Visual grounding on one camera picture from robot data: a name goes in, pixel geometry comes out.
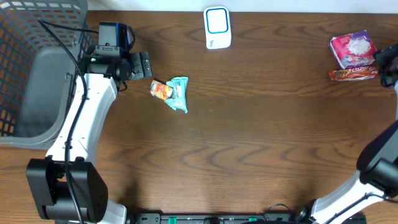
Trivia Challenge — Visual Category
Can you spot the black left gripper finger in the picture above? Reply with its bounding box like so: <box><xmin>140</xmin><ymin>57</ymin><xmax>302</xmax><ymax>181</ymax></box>
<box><xmin>140</xmin><ymin>51</ymin><xmax>152</xmax><ymax>78</ymax></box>
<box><xmin>129</xmin><ymin>53</ymin><xmax>144</xmax><ymax>80</ymax></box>

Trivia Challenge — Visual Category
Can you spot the orange tissue pack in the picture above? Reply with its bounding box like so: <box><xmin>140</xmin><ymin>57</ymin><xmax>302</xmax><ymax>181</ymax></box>
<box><xmin>150</xmin><ymin>80</ymin><xmax>174</xmax><ymax>101</ymax></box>

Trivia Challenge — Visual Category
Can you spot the dark red snack packet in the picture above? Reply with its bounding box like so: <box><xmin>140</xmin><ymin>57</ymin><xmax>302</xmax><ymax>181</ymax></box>
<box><xmin>328</xmin><ymin>66</ymin><xmax>378</xmax><ymax>81</ymax></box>

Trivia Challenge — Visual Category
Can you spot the red purple snack package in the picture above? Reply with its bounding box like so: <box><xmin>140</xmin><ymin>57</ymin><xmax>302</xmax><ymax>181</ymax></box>
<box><xmin>329</xmin><ymin>30</ymin><xmax>377</xmax><ymax>70</ymax></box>

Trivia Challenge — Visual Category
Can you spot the teal snack packet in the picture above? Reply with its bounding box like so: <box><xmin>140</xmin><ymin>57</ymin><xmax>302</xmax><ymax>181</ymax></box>
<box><xmin>165</xmin><ymin>77</ymin><xmax>189</xmax><ymax>113</ymax></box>

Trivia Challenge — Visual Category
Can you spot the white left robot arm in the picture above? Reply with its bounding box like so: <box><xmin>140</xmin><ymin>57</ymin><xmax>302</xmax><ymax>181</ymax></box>
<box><xmin>25</xmin><ymin>45</ymin><xmax>152</xmax><ymax>223</ymax></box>

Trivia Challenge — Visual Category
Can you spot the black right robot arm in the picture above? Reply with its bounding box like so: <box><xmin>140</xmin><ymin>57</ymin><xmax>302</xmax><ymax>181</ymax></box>
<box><xmin>304</xmin><ymin>121</ymin><xmax>397</xmax><ymax>223</ymax></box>

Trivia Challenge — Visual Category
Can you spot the dark grey plastic basket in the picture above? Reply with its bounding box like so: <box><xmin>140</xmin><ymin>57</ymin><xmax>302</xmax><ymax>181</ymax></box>
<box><xmin>1</xmin><ymin>0</ymin><xmax>95</xmax><ymax>149</ymax></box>

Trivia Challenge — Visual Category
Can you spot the black left camera cable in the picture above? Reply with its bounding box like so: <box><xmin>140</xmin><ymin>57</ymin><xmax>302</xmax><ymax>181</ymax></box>
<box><xmin>37</xmin><ymin>19</ymin><xmax>100</xmax><ymax>224</ymax></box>

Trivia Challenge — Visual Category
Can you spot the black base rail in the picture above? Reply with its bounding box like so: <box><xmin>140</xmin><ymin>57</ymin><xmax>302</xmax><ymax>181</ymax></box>
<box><xmin>126</xmin><ymin>213</ymin><xmax>297</xmax><ymax>224</ymax></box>

